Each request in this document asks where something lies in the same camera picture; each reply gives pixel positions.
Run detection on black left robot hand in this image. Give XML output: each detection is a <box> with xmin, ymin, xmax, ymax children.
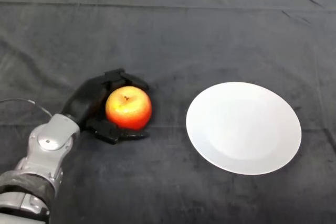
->
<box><xmin>60</xmin><ymin>68</ymin><xmax>151</xmax><ymax>145</ymax></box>

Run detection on thin grey wrist cable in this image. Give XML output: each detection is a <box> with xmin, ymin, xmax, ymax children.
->
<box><xmin>0</xmin><ymin>98</ymin><xmax>53</xmax><ymax>117</ymax></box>

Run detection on red yellow apple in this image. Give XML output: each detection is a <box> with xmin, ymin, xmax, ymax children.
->
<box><xmin>105</xmin><ymin>86</ymin><xmax>153</xmax><ymax>131</ymax></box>

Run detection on black cloth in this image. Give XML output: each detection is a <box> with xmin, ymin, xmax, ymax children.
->
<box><xmin>0</xmin><ymin>0</ymin><xmax>336</xmax><ymax>224</ymax></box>

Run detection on white round plate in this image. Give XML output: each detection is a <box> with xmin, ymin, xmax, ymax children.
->
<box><xmin>186</xmin><ymin>81</ymin><xmax>302</xmax><ymax>176</ymax></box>

